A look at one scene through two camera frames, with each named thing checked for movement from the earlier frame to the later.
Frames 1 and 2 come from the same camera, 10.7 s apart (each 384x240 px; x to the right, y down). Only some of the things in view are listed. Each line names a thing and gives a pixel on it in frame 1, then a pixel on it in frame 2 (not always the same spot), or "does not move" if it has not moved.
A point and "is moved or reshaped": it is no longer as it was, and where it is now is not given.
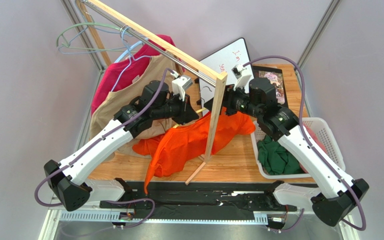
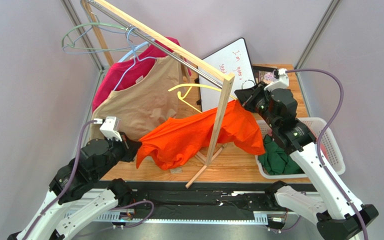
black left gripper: [188, 114] -> [130, 146]
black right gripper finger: [231, 104] -> [251, 104]
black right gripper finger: [209, 104] -> [246, 94]
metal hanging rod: [199, 72] does not move
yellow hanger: [197, 111] is moved or reshaped
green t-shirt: [275, 158] does not move
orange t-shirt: [170, 151] is moved or reshaped
